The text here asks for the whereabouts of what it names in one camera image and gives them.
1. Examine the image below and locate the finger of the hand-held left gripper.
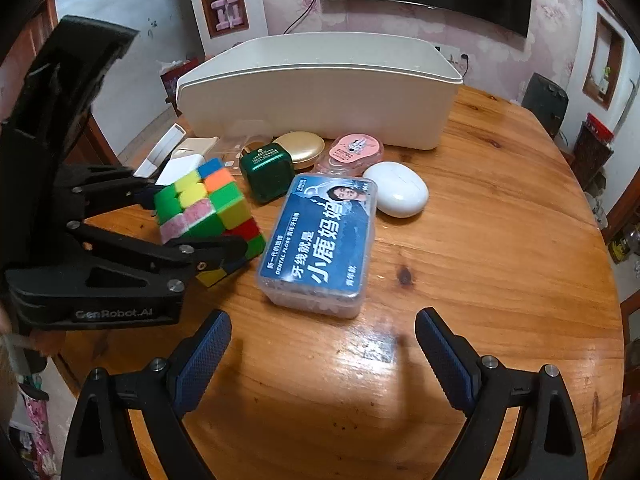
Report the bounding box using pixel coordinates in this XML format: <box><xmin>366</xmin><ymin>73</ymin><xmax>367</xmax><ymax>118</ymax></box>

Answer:
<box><xmin>55</xmin><ymin>164</ymin><xmax>162</xmax><ymax>217</ymax></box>
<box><xmin>30</xmin><ymin>220</ymin><xmax>249</xmax><ymax>293</ymax></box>

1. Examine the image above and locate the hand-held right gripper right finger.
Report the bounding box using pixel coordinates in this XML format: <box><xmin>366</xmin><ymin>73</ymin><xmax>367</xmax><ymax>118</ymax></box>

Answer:
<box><xmin>415</xmin><ymin>307</ymin><xmax>591</xmax><ymax>480</ymax></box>

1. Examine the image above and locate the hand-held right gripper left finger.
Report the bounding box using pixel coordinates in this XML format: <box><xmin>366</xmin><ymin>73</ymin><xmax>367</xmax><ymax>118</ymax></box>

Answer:
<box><xmin>60</xmin><ymin>309</ymin><xmax>233</xmax><ymax>480</ymax></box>

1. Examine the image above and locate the cream folding glasses case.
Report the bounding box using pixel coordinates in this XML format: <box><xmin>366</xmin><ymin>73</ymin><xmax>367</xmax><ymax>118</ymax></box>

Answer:
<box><xmin>134</xmin><ymin>122</ymin><xmax>188</xmax><ymax>179</ymax></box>

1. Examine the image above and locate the multicolour puzzle cube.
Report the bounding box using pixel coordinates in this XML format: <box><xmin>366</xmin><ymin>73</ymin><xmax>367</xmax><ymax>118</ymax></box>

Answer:
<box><xmin>152</xmin><ymin>157</ymin><xmax>266</xmax><ymax>288</ymax></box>

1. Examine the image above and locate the white small box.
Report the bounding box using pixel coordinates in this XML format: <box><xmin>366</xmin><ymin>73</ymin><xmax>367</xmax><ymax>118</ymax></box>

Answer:
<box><xmin>175</xmin><ymin>136</ymin><xmax>221</xmax><ymax>160</ymax></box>

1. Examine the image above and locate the green cube box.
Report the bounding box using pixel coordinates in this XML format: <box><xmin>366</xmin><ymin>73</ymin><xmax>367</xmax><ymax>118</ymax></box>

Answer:
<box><xmin>239</xmin><ymin>142</ymin><xmax>296</xmax><ymax>205</ymax></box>

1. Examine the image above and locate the blue label floss box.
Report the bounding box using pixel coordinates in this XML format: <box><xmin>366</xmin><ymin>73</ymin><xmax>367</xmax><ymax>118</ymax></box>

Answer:
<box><xmin>256</xmin><ymin>172</ymin><xmax>378</xmax><ymax>320</ymax></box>

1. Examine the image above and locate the white oval earbud case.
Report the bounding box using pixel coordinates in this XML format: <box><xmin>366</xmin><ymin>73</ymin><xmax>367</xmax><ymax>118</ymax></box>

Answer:
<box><xmin>362</xmin><ymin>161</ymin><xmax>430</xmax><ymax>218</ymax></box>

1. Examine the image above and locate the white plastic storage box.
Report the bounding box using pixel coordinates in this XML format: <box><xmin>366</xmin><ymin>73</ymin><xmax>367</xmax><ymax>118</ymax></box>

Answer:
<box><xmin>176</xmin><ymin>36</ymin><xmax>465</xmax><ymax>152</ymax></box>

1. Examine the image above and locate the pink round case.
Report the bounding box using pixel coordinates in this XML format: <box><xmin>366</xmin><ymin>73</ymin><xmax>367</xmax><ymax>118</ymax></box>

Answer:
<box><xmin>316</xmin><ymin>132</ymin><xmax>386</xmax><ymax>178</ymax></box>

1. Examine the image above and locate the red tissue box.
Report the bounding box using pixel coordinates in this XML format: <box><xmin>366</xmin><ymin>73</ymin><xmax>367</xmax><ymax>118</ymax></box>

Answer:
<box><xmin>160</xmin><ymin>58</ymin><xmax>205</xmax><ymax>105</ymax></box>

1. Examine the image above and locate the clear plastic case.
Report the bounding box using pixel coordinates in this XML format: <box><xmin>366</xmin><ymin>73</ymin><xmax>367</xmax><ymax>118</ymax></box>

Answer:
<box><xmin>215</xmin><ymin>135</ymin><xmax>273</xmax><ymax>166</ymax></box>

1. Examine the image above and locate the gold oval compact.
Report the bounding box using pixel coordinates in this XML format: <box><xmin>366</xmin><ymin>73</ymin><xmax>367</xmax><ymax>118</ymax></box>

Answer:
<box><xmin>272</xmin><ymin>131</ymin><xmax>327</xmax><ymax>170</ymax></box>

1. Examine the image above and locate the yellow label bottle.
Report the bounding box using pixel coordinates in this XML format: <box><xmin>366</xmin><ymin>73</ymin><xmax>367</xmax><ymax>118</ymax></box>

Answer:
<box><xmin>607</xmin><ymin>225</ymin><xmax>640</xmax><ymax>264</ymax></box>

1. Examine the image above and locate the black television cable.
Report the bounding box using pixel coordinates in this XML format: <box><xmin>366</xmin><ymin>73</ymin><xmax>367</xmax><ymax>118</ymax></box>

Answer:
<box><xmin>272</xmin><ymin>0</ymin><xmax>322</xmax><ymax>37</ymax></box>

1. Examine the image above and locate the white wall socket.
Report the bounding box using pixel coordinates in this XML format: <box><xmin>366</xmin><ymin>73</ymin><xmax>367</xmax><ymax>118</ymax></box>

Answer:
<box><xmin>434</xmin><ymin>42</ymin><xmax>472</xmax><ymax>70</ymax></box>

